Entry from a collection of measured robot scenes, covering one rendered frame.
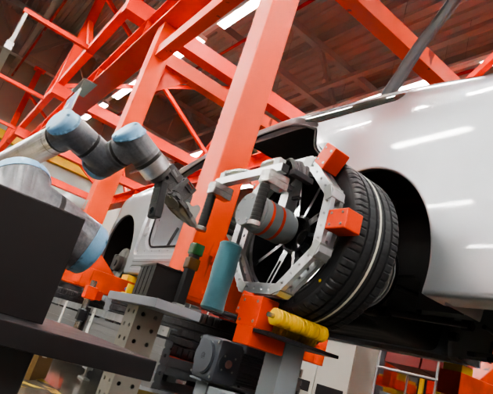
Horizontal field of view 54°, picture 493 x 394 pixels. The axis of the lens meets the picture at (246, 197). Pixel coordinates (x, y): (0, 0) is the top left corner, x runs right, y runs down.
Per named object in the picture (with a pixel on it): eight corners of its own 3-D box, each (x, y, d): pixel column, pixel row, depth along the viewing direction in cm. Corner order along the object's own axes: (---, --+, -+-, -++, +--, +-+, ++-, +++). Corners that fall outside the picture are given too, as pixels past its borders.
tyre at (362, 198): (435, 241, 160) (349, 154, 214) (391, 213, 148) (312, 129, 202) (312, 370, 179) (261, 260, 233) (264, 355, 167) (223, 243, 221)
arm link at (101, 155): (78, 145, 147) (108, 126, 143) (106, 169, 154) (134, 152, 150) (71, 165, 140) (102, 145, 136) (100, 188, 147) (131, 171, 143)
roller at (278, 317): (332, 345, 171) (336, 329, 173) (271, 323, 156) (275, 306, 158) (320, 343, 176) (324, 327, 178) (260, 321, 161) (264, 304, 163)
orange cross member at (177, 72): (347, 204, 557) (354, 172, 570) (155, 90, 428) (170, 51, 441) (339, 205, 566) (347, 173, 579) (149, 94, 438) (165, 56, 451)
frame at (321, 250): (321, 304, 154) (356, 155, 170) (306, 299, 150) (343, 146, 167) (228, 294, 198) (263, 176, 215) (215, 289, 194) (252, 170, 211)
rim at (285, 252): (407, 244, 169) (345, 176, 210) (364, 219, 157) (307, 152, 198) (317, 340, 183) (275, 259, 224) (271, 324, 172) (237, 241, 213)
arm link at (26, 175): (-44, 216, 110) (-25, 173, 124) (18, 255, 120) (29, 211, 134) (4, 180, 107) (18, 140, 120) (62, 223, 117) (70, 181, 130)
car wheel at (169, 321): (286, 388, 262) (296, 345, 269) (211, 369, 215) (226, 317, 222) (199, 360, 303) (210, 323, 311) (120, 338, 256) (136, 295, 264)
